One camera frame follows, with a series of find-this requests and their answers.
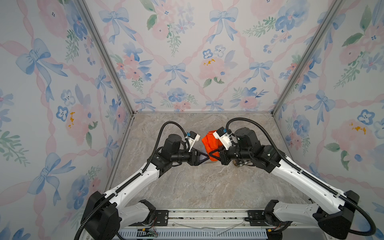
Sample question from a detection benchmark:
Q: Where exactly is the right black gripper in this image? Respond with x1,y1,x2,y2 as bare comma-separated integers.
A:
208,142,252,165

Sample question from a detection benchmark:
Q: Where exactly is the plaid eyeglass case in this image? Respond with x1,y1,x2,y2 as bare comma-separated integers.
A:
233,160,255,167

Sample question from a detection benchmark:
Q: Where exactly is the purple eyeglass case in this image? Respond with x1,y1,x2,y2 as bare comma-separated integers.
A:
195,149,210,162

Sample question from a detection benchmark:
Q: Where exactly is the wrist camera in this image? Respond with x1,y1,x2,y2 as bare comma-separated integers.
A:
213,127,238,150
185,131,201,152

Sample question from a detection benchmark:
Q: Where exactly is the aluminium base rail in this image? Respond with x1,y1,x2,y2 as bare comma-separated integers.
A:
80,207,337,240

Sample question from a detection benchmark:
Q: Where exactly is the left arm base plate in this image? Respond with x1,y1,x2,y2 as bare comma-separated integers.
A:
143,210,170,227

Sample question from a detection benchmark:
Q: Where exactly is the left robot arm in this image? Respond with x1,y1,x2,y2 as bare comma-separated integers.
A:
75,132,210,240

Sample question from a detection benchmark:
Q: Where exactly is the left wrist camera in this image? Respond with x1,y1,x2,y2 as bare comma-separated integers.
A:
185,131,201,152

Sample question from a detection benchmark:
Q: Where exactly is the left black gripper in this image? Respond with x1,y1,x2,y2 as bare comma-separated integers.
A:
171,147,210,166

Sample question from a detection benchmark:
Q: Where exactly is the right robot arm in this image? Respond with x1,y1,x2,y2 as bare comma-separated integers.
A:
203,128,359,240

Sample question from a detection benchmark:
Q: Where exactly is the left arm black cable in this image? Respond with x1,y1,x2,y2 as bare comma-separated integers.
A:
73,120,190,240

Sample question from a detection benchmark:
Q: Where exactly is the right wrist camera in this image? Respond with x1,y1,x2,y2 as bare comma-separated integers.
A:
213,127,238,150

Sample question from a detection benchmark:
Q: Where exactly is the orange microfiber cloth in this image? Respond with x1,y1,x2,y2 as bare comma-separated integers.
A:
202,131,224,162

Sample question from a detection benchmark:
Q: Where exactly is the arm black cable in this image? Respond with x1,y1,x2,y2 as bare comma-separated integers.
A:
224,117,377,237
73,120,190,240

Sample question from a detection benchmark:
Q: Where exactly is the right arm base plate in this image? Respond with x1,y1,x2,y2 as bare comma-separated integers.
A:
244,210,269,227

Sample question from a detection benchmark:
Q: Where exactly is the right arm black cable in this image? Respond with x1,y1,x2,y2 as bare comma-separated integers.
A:
224,117,377,237

